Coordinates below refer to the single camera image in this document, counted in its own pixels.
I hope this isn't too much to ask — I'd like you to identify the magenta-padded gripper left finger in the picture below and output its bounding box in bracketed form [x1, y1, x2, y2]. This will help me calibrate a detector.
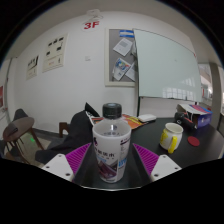
[41, 142, 98, 187]

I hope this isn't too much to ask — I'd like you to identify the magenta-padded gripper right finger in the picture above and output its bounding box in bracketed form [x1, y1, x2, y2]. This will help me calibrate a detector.
[128, 142, 184, 187]

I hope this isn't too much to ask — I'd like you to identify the clear bottle with black cap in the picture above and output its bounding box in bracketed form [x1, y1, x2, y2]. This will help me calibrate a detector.
[92, 102, 132, 184]

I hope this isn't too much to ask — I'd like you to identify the black jacket on chair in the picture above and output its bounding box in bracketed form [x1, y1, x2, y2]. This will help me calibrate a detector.
[34, 102, 101, 164]

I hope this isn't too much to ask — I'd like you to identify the white oblong case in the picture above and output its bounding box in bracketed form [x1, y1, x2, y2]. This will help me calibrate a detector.
[137, 113, 157, 123]

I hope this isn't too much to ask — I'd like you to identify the flat round red coaster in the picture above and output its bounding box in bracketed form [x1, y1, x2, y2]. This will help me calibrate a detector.
[187, 135, 201, 148]

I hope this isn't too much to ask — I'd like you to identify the round brown side table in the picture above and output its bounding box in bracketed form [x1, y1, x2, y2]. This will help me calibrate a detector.
[2, 116, 44, 158]

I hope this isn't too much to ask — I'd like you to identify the blue and white cardboard box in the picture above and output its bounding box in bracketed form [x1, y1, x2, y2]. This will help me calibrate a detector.
[176, 103, 213, 130]

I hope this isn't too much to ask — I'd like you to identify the dark grey chair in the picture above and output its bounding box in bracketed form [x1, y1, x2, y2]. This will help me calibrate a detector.
[12, 108, 30, 123]

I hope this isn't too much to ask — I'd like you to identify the large whiteboard on stand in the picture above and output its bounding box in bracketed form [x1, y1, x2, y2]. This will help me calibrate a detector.
[133, 28, 203, 118]

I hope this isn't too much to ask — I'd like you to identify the grey pin board with papers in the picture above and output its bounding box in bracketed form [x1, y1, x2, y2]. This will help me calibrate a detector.
[104, 27, 138, 88]

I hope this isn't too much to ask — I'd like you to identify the white mug with yellow handle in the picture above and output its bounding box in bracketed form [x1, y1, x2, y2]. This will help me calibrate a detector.
[159, 122, 185, 154]

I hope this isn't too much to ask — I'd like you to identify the black device with cables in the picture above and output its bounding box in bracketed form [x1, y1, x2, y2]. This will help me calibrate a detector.
[174, 111, 197, 132]

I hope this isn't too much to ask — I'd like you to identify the small white wall poster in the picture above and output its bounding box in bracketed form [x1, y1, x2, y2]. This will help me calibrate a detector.
[26, 54, 40, 81]

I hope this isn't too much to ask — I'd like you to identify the large white wall poster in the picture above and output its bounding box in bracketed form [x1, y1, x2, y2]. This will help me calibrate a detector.
[42, 33, 69, 73]

